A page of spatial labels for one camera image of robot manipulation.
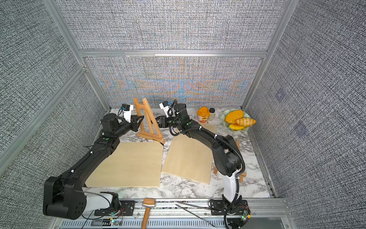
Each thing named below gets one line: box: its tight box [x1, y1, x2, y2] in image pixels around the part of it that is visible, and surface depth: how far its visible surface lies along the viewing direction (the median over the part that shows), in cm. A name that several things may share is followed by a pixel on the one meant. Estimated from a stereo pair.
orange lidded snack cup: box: [196, 106, 211, 124], surface depth 106 cm
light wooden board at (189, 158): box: [162, 122, 217, 185], surface depth 90 cm
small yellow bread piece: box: [228, 123, 245, 131], surface depth 105 cm
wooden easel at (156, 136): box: [133, 97, 166, 145], surface depth 77 cm
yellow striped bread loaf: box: [234, 117, 257, 127], surface depth 102 cm
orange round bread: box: [224, 109, 244, 124], surface depth 108 cm
